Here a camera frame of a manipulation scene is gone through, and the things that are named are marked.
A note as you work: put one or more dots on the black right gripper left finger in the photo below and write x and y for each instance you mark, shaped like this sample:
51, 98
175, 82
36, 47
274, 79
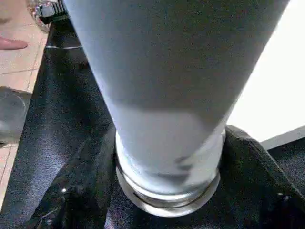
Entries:
76, 195

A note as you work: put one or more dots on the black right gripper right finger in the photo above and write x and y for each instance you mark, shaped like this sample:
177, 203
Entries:
267, 195

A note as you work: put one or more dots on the white plastic table top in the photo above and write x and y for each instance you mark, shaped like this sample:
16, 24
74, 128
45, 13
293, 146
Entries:
276, 95

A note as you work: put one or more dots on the white plastic table leg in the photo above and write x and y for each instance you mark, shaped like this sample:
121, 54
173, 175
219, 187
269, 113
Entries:
176, 71

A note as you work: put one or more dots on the black work mat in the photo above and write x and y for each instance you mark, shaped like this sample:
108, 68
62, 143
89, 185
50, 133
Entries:
62, 109

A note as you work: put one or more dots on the bare human foot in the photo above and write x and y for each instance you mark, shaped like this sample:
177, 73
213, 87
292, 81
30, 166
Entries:
12, 44

